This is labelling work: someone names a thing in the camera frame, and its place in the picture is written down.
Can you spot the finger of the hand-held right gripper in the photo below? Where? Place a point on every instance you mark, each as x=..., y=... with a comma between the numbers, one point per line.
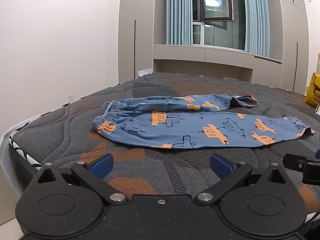
x=296, y=162

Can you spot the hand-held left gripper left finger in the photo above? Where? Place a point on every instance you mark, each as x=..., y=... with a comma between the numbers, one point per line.
x=101, y=165

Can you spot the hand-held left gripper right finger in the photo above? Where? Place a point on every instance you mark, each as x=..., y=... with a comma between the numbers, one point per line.
x=221, y=165

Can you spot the blue pants with orange print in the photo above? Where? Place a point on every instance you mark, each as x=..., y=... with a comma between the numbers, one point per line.
x=200, y=131

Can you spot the grey quilted mattress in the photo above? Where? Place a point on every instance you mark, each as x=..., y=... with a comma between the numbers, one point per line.
x=75, y=120

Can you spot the yellow bag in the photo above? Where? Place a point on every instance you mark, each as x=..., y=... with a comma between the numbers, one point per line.
x=313, y=90

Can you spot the beige built-in desk unit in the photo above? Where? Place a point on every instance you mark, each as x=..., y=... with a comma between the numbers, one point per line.
x=200, y=55

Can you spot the beige wardrobe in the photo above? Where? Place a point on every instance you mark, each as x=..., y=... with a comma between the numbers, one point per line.
x=135, y=30
x=292, y=42

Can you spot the light blue curtain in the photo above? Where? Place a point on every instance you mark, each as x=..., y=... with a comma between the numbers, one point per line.
x=257, y=17
x=178, y=12

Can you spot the dark framed window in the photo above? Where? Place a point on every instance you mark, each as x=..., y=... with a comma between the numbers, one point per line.
x=217, y=7

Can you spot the white wall socket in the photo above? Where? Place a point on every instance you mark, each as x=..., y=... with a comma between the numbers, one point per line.
x=71, y=98

